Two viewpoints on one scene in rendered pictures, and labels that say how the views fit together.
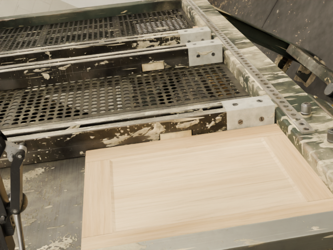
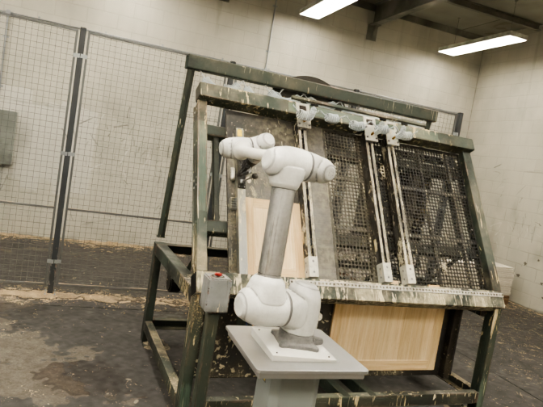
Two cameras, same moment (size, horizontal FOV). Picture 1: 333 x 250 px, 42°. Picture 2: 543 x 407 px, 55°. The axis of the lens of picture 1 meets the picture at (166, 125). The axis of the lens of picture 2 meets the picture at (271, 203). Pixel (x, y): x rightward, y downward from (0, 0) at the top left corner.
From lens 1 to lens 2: 247 cm
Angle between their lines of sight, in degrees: 46
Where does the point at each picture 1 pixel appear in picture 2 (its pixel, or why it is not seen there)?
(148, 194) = not seen: hidden behind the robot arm
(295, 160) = not seen: hidden behind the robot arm
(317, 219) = (244, 261)
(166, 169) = not seen: hidden behind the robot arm
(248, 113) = (307, 266)
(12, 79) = (368, 176)
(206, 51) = (381, 273)
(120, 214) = (261, 210)
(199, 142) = (296, 245)
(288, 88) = (328, 292)
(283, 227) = (243, 250)
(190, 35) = (406, 270)
